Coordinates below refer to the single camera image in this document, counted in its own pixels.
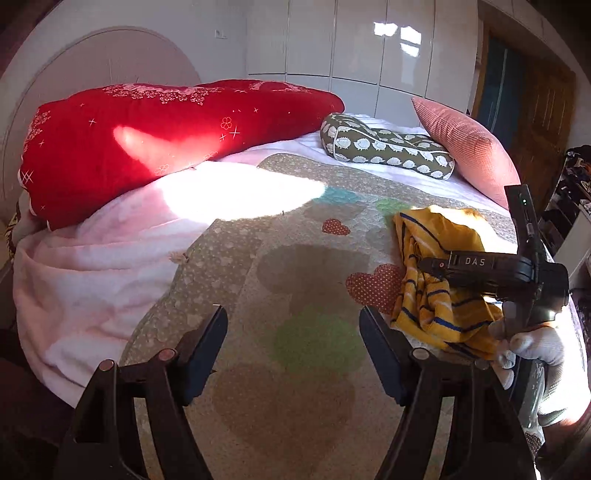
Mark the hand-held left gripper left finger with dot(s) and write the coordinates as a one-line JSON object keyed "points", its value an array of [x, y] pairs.
{"points": [[205, 353]]}

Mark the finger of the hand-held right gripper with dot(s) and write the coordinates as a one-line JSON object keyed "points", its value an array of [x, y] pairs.
{"points": [[471, 264], [475, 285]]}

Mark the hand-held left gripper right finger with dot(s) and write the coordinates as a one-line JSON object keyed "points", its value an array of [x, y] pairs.
{"points": [[382, 355]]}

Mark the yellow striped sweater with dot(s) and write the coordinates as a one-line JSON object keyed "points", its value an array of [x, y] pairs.
{"points": [[427, 318]]}

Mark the person's right hand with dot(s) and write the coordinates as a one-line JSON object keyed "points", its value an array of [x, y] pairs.
{"points": [[540, 344]]}

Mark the cluttered white shelf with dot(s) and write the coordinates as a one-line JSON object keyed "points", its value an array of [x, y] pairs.
{"points": [[572, 203]]}

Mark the beige heart patterned bedspread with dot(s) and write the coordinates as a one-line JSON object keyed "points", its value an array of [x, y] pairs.
{"points": [[300, 295]]}

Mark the pink fleece blanket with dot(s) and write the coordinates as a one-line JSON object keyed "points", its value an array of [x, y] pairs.
{"points": [[92, 286]]}

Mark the green hedgehog print pillow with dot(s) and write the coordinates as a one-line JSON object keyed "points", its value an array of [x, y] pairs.
{"points": [[392, 147]]}

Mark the brown wooden door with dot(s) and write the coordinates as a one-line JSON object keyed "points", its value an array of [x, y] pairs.
{"points": [[540, 120]]}

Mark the white bed sheet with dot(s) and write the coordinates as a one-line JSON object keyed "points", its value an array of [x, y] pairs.
{"points": [[323, 147]]}

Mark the red embroidered quilt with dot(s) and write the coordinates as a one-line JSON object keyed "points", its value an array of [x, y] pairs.
{"points": [[161, 134]]}

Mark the white glossy wardrobe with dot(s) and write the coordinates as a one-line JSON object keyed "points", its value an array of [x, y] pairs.
{"points": [[360, 46]]}

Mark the white round headboard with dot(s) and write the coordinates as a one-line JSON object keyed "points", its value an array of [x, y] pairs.
{"points": [[92, 64]]}

